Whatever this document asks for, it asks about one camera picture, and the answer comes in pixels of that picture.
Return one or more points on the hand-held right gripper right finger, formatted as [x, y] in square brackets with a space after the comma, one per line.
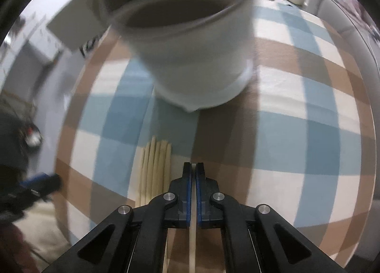
[199, 201]

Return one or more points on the blue brown checkered tablecloth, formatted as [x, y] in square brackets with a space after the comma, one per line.
[282, 142]

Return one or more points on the grey chair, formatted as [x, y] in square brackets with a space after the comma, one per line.
[74, 25]

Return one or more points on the white two-compartment utensil holder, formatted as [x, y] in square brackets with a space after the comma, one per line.
[193, 59]

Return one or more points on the white drawer cabinet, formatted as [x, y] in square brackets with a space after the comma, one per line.
[32, 41]

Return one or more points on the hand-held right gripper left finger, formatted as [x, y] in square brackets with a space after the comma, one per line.
[186, 201]

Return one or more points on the cream rug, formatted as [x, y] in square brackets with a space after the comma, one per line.
[44, 231]

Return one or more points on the pile of chopsticks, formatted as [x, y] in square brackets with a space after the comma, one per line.
[154, 172]

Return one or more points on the dark red cloth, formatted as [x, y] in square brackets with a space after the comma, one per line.
[12, 249]

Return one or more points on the wooden chopstick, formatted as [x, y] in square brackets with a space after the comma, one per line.
[192, 249]

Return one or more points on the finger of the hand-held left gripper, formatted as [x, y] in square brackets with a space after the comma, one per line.
[40, 184]

